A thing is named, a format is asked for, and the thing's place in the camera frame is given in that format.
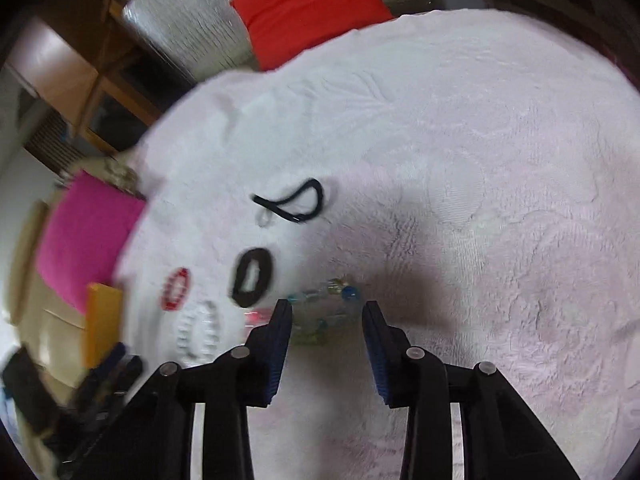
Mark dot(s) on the silver foil insulation mat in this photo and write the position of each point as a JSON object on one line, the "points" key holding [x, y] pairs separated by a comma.
{"points": [[204, 37]]}

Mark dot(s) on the pale pink embossed bedspread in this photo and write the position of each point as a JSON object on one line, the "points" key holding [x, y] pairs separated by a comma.
{"points": [[474, 172]]}

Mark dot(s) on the thick black hair scrunchie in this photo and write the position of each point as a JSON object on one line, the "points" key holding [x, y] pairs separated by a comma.
{"points": [[252, 277]]}

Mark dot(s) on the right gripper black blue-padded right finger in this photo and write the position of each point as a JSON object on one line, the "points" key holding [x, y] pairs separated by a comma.
{"points": [[407, 376]]}

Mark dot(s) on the beige crumpled fabric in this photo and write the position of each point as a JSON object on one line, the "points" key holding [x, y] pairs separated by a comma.
{"points": [[119, 175]]}

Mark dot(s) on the red cushion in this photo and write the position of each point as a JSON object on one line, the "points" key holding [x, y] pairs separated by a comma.
{"points": [[279, 30]]}

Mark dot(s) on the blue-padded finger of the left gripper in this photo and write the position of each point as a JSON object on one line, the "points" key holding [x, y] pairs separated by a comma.
{"points": [[107, 365]]}

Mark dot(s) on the magenta pink cushion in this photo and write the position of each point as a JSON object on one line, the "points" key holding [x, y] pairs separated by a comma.
{"points": [[84, 236]]}

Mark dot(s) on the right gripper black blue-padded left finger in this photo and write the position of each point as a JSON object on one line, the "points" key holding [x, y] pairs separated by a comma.
{"points": [[247, 376]]}

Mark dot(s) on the wooden shelf unit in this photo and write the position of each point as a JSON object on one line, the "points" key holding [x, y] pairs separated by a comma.
{"points": [[73, 55]]}

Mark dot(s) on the orange box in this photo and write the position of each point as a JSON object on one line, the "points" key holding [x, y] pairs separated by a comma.
{"points": [[102, 322]]}

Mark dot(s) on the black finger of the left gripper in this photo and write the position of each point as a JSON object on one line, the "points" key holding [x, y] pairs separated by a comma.
{"points": [[123, 378]]}

